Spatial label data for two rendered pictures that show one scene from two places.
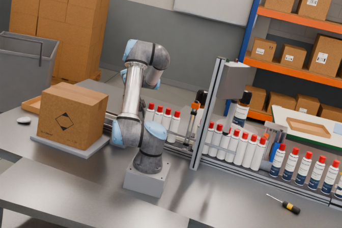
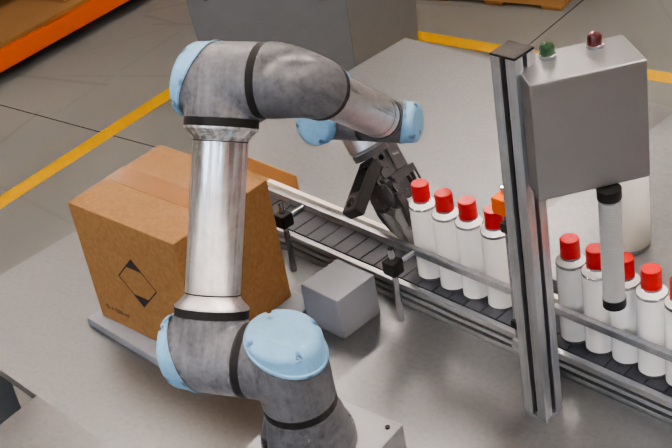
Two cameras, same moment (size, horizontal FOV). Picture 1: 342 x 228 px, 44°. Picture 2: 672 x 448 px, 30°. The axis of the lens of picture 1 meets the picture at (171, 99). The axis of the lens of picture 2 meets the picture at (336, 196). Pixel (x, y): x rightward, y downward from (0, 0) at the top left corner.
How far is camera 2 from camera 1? 1.28 m
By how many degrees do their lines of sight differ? 36
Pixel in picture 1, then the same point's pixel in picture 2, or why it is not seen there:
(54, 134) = (132, 315)
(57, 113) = (116, 260)
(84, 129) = not seen: hidden behind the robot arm
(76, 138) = not seen: hidden behind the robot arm
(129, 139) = (202, 382)
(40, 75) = (331, 21)
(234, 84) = (583, 138)
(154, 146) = (282, 401)
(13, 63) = (255, 2)
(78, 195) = not seen: outside the picture
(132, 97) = (203, 245)
